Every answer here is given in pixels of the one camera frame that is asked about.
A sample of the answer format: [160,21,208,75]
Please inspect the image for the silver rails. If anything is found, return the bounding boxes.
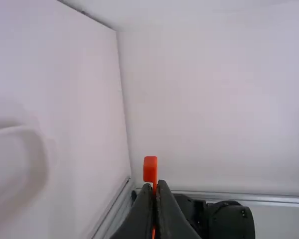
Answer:
[91,175,299,239]

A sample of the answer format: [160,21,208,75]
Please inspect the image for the orange cable tie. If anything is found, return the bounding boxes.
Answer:
[143,155,158,239]

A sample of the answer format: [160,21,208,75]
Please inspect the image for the white dish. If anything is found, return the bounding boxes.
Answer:
[0,123,50,206]

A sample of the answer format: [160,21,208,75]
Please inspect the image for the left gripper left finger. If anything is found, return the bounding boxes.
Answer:
[111,183,154,239]

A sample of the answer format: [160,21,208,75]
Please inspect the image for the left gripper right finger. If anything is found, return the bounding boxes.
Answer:
[156,179,203,239]

